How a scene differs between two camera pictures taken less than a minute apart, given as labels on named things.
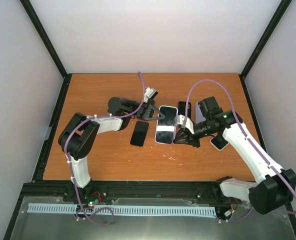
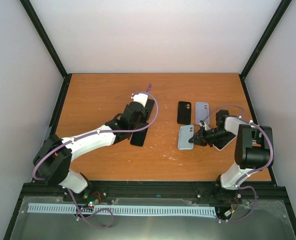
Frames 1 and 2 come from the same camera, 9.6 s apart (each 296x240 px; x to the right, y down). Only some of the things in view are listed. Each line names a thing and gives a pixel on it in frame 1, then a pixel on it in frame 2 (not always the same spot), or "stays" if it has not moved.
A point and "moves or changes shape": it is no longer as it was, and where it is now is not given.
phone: [166, 127] moves or changes shape
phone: [199, 115] stays
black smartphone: [139, 133] stays
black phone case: [182, 108] stays
